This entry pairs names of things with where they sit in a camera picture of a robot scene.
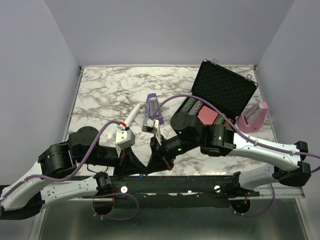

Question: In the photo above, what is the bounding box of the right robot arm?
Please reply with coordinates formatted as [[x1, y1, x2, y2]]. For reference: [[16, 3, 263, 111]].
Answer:
[[114, 111, 312, 196]]

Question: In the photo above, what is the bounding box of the purple green chip stack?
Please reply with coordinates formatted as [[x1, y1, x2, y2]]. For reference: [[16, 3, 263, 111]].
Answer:
[[180, 98, 197, 112]]

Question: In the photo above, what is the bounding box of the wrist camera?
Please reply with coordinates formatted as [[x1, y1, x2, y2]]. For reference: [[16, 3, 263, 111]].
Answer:
[[141, 119, 162, 146], [115, 125, 136, 157]]

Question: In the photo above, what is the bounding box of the white microphone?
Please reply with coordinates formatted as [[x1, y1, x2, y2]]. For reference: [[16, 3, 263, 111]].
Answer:
[[124, 103, 141, 127]]

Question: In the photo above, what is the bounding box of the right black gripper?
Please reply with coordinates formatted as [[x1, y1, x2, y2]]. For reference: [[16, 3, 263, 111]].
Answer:
[[146, 133, 201, 173]]

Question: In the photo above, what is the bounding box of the pink metronome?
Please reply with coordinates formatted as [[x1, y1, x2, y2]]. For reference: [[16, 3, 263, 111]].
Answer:
[[236, 101, 268, 134]]

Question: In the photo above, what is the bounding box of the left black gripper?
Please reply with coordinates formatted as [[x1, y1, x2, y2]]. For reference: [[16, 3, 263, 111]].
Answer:
[[77, 145, 148, 180]]

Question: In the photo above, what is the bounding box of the orange brown chip stack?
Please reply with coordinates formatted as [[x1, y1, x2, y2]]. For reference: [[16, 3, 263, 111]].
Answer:
[[223, 118, 235, 127]]

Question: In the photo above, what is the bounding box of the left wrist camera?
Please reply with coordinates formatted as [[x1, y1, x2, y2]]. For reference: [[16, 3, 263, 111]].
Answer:
[[115, 125, 136, 157]]

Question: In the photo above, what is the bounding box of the black poker chip case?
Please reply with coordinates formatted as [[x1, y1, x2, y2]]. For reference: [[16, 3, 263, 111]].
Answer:
[[177, 59, 258, 123]]

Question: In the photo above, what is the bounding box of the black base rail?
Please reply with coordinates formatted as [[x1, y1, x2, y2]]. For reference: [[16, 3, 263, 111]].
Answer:
[[110, 175, 260, 209]]

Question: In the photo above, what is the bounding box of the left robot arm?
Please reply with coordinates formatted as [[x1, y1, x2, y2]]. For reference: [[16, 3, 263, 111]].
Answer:
[[0, 126, 140, 220]]

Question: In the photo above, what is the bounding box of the pink playing card deck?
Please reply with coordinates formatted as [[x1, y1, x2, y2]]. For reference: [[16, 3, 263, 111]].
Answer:
[[197, 106, 219, 125]]

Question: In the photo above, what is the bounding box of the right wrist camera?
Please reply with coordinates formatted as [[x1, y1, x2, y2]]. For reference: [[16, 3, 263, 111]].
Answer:
[[141, 119, 162, 146]]

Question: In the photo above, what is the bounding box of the purple metronome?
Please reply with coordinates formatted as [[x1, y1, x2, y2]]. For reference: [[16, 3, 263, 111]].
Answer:
[[145, 93, 164, 125]]

